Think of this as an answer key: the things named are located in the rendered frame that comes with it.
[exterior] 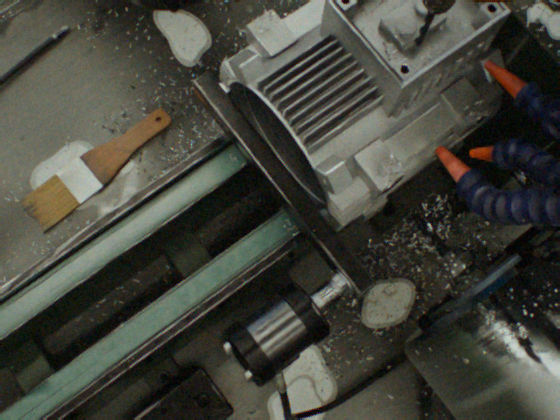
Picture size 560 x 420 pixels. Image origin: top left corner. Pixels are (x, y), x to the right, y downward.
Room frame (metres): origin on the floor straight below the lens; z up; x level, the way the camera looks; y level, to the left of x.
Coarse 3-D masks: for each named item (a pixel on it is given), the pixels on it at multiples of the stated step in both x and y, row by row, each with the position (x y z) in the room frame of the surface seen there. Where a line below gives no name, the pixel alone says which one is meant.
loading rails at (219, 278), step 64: (192, 192) 0.23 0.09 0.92; (64, 256) 0.13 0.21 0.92; (128, 256) 0.15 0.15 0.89; (192, 256) 0.17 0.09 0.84; (256, 256) 0.17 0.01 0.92; (0, 320) 0.06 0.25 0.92; (64, 320) 0.08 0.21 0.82; (128, 320) 0.08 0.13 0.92; (192, 320) 0.10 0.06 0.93; (64, 384) 0.01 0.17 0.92; (128, 384) 0.02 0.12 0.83
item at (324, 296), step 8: (328, 280) 0.14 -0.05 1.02; (344, 280) 0.15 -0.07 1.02; (320, 288) 0.14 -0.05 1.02; (328, 288) 0.14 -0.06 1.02; (336, 288) 0.14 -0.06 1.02; (312, 296) 0.13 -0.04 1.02; (320, 296) 0.13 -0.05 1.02; (328, 296) 0.13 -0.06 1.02; (336, 296) 0.13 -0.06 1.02; (320, 304) 0.12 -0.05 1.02; (328, 304) 0.12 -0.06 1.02
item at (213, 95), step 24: (216, 96) 0.29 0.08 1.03; (216, 120) 0.28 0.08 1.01; (240, 120) 0.27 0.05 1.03; (240, 144) 0.25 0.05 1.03; (264, 144) 0.25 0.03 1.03; (264, 168) 0.23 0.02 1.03; (288, 192) 0.21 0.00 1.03; (312, 216) 0.20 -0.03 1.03; (312, 240) 0.18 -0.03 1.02; (336, 240) 0.18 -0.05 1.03; (336, 264) 0.16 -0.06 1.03; (360, 264) 0.16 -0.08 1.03; (360, 288) 0.14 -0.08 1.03
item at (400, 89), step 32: (352, 0) 0.35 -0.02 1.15; (384, 0) 0.38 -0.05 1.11; (416, 0) 0.37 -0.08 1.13; (320, 32) 0.35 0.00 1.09; (352, 32) 0.32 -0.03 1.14; (384, 32) 0.34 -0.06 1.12; (416, 32) 0.34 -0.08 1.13; (448, 32) 0.36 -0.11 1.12; (480, 32) 0.35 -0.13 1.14; (384, 64) 0.30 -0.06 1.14; (416, 64) 0.32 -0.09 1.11; (448, 64) 0.33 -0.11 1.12; (384, 96) 0.29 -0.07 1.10; (416, 96) 0.31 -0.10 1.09
